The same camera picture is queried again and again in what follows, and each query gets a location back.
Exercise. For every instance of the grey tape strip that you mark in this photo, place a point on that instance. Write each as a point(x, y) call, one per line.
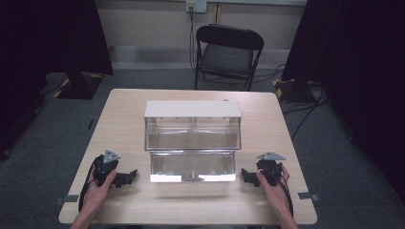
point(308, 196)
point(67, 199)

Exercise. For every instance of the black folding chair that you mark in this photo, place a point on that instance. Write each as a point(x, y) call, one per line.
point(227, 55)

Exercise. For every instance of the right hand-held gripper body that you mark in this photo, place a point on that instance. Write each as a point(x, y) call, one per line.
point(270, 167)

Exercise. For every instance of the clear drawer cabinet white top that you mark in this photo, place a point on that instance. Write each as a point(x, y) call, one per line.
point(192, 125)

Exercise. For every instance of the person's left hand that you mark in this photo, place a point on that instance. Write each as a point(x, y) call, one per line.
point(97, 192)

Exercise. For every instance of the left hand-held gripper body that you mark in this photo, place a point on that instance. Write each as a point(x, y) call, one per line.
point(106, 165)

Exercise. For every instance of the clear drawer white front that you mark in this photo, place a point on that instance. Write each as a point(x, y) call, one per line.
point(170, 165)
point(215, 165)

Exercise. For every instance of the white wall socket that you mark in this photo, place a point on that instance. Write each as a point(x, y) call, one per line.
point(196, 5)

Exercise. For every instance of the small black floor strip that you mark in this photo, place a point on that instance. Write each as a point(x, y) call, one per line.
point(90, 124)

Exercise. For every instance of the black stand base yellow tape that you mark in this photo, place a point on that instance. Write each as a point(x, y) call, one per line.
point(79, 86)
point(291, 90)

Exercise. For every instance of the person's right hand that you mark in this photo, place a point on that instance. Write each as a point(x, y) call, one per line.
point(274, 192)

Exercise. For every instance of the black curtain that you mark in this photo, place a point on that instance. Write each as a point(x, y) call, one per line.
point(356, 63)
point(47, 41)

